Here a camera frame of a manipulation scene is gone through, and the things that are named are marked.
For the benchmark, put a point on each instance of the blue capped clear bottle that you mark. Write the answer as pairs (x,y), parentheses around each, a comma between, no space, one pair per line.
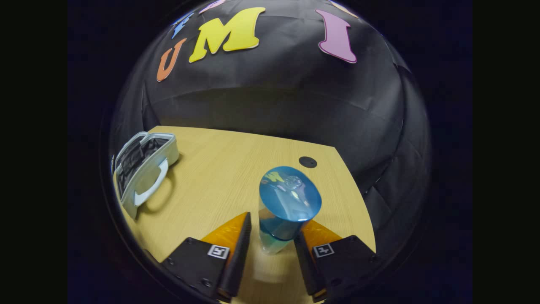
(291,198)

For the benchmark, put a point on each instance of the light blue suitcase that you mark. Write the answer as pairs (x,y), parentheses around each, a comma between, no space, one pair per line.
(147,173)

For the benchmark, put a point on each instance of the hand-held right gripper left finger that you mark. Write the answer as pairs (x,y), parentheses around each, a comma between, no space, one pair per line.
(238,261)

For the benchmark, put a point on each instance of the black backdrop cloth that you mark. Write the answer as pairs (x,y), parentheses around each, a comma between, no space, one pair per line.
(274,105)

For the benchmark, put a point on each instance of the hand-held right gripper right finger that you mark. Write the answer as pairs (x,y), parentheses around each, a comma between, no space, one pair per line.
(303,266)

